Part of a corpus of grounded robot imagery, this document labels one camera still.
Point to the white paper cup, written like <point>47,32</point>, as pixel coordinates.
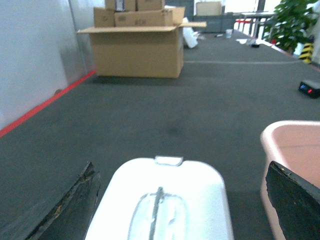
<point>228,33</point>

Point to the small cardboard box middle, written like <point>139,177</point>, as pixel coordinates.
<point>149,18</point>

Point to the small cardboard box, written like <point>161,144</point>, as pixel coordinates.
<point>103,17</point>
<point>149,18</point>

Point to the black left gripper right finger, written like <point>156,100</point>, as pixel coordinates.
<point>296,202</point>

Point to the small cardboard box left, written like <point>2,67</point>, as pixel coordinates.
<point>103,17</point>

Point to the white box lid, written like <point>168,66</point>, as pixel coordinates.
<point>163,198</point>

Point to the green potted plant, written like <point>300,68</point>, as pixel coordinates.
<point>291,24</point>

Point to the pink plastic box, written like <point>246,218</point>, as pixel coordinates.
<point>295,144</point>

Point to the large cardboard box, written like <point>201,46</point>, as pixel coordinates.
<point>140,51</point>

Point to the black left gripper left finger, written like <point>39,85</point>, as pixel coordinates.
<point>71,216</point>

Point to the black battery device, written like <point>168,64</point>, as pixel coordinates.
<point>310,88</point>

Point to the yellow black striped bollard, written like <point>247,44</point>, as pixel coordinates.
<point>306,53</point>

